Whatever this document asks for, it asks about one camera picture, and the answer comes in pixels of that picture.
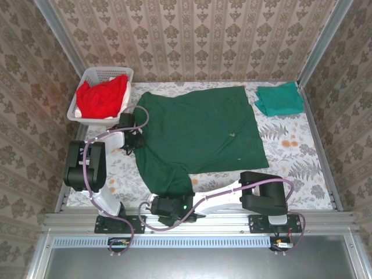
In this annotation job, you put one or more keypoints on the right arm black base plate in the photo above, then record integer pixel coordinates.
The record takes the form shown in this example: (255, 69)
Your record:
(258, 223)

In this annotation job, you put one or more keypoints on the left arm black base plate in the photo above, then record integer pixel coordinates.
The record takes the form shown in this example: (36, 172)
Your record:
(136, 223)

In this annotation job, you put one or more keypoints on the black controller module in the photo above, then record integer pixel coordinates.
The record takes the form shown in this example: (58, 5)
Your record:
(119, 244)
(282, 244)

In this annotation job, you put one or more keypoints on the wide aluminium extrusion beam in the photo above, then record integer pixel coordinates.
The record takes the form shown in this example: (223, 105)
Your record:
(218, 221)

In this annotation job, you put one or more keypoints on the white plastic laundry basket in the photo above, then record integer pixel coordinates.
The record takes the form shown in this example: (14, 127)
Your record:
(101, 72)

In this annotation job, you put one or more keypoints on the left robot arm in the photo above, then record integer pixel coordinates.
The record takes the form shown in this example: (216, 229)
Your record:
(112, 142)

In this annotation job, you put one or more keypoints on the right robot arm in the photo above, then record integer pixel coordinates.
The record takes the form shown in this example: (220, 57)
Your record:
(221, 200)

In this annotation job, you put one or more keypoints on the grey sheet metal panel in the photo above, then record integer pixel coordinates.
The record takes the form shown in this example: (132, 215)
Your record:
(203, 264)

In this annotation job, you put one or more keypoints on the aluminium frame post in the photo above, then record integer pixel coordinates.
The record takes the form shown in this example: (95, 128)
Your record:
(325, 40)
(58, 32)

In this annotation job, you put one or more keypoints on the dark green t-shirt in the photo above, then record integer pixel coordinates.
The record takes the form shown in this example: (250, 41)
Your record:
(197, 130)

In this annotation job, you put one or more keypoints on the red t-shirt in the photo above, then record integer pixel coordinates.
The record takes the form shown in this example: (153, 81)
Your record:
(98, 98)

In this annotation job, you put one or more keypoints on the teal folded t-shirt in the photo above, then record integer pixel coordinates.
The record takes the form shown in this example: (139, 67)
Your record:
(279, 98)

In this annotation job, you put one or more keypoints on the floral print tablecloth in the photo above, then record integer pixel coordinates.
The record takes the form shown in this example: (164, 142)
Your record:
(290, 162)

